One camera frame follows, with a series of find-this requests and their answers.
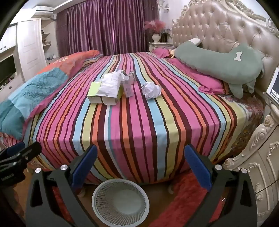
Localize purple curtain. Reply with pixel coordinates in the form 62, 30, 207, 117
55, 0, 159, 57

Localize white-framed tablet screen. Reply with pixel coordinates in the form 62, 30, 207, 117
266, 67, 279, 98

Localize pink pillow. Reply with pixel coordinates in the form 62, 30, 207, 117
167, 58, 231, 95
153, 48, 175, 59

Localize white wall cabinet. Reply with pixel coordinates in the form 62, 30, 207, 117
0, 24, 18, 55

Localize white plastic bag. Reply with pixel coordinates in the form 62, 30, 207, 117
96, 70, 129, 97

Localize white paper ball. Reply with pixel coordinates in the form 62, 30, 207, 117
141, 82, 162, 100

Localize floral mattress cover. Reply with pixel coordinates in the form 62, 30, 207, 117
222, 92, 265, 153

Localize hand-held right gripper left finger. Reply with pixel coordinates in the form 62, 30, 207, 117
26, 144, 98, 227

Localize white wardrobe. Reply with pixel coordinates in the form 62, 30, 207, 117
16, 18, 47, 76

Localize pink feather flowers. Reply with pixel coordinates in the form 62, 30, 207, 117
144, 19, 166, 34

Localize white air conditioner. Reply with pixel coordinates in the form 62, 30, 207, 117
33, 5, 57, 18

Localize tufted beige headboard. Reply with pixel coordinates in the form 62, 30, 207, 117
171, 0, 279, 92

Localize black television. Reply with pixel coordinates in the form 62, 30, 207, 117
0, 54, 17, 84

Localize white television cabinet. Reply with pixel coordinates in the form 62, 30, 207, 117
0, 73, 25, 103

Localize ornate cream nightstand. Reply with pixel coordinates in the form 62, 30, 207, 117
149, 41, 175, 52
222, 105, 279, 219

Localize striped bed sheet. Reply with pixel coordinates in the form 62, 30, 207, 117
23, 51, 242, 185

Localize mint white tissue pack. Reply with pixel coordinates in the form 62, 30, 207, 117
102, 84, 124, 106

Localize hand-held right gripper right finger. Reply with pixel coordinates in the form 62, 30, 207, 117
184, 144, 258, 227

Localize small pale carton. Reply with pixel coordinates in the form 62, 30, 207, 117
121, 72, 135, 98

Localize green dog-shaped pillow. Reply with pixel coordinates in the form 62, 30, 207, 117
174, 38, 265, 98

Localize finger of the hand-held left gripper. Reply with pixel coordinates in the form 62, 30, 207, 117
0, 141, 42, 167
0, 142, 26, 158

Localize red shaggy rug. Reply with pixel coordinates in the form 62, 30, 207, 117
13, 168, 240, 227

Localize lime green box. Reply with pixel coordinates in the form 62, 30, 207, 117
87, 82, 103, 104

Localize ornate wall lamp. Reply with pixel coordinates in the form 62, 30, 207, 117
159, 0, 171, 12

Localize white wall shelf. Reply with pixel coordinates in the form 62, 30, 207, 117
40, 17, 59, 64

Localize blue orange quilt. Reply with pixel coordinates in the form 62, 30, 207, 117
0, 50, 103, 140

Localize white mesh wastebasket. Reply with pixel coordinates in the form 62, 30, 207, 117
92, 178, 150, 227

